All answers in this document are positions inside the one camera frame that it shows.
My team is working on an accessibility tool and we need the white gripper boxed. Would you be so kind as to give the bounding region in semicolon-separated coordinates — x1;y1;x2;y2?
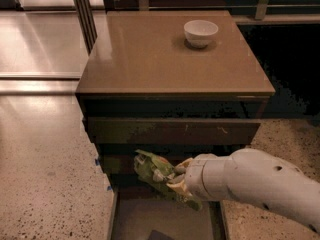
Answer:
167;154;228;201

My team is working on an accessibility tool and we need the green rice chip bag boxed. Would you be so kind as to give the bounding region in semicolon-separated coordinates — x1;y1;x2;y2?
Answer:
134;149;202;211

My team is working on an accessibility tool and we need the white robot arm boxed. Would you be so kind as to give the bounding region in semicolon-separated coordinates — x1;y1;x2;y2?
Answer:
167;148;320;234

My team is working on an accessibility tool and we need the open bottom drawer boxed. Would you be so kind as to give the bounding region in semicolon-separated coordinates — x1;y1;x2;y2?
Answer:
107;188;229;240

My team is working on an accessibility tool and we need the middle drawer front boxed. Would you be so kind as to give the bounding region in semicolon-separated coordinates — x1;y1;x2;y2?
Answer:
98;155;242;176

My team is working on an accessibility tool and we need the brown drawer cabinet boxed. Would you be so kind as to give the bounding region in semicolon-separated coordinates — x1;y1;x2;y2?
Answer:
75;10;276;240

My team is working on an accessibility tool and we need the top drawer front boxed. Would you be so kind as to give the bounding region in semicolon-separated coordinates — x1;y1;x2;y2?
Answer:
86;117;260;145

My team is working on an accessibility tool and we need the white ceramic bowl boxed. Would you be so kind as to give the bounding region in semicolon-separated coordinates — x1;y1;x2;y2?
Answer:
184;20;219;48

